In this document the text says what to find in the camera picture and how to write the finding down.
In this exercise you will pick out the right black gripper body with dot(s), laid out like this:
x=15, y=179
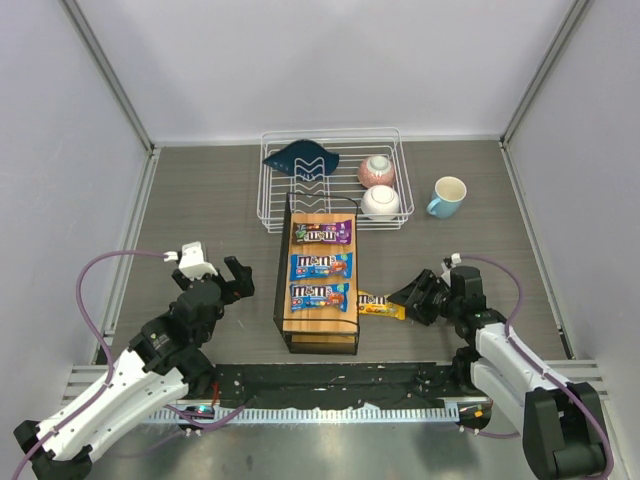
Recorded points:
x=435, y=296

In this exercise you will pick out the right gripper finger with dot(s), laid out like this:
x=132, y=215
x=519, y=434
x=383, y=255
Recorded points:
x=423, y=311
x=414, y=291

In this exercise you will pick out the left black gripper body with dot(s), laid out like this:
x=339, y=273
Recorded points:
x=226, y=286

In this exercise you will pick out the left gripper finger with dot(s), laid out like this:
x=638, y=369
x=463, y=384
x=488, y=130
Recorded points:
x=239, y=271
x=242, y=287

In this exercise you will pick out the yellow candy bag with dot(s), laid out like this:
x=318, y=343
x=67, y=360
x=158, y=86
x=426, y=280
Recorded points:
x=375, y=305

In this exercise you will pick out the blue candy bag long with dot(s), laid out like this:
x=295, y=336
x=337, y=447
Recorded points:
x=320, y=266

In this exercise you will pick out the blue candy bag short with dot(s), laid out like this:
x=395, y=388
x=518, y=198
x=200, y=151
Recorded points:
x=312, y=296

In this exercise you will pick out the purple candy bag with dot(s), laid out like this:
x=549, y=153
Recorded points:
x=331, y=233

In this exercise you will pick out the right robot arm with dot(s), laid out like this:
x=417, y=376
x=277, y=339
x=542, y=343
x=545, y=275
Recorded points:
x=560, y=422

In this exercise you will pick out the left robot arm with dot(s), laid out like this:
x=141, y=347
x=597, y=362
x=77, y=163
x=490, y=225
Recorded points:
x=163, y=363

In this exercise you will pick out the white bowl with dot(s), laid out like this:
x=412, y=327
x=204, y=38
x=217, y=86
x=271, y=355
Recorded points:
x=380, y=203

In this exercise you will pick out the light blue mug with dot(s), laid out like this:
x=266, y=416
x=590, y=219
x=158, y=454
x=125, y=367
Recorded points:
x=449, y=193

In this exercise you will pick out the dark blue leaf plate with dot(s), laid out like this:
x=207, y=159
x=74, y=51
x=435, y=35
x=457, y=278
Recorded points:
x=300, y=157

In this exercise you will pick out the pink patterned bowl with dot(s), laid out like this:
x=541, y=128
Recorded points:
x=376, y=170

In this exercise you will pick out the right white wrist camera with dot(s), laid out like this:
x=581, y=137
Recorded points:
x=447, y=264

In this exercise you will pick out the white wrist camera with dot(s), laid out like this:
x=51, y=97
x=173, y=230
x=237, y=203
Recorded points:
x=191, y=261
x=447, y=264

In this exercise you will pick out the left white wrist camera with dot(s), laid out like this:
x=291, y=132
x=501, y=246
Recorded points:
x=191, y=261

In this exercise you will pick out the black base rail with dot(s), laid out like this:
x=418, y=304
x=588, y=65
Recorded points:
x=338, y=386

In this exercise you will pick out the black wire wooden shelf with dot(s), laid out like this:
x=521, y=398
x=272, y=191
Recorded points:
x=322, y=330

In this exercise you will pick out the white cable duct strip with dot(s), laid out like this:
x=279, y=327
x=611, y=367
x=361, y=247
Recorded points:
x=366, y=414

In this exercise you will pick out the white wire dish rack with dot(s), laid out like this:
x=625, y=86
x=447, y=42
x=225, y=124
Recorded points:
x=311, y=188

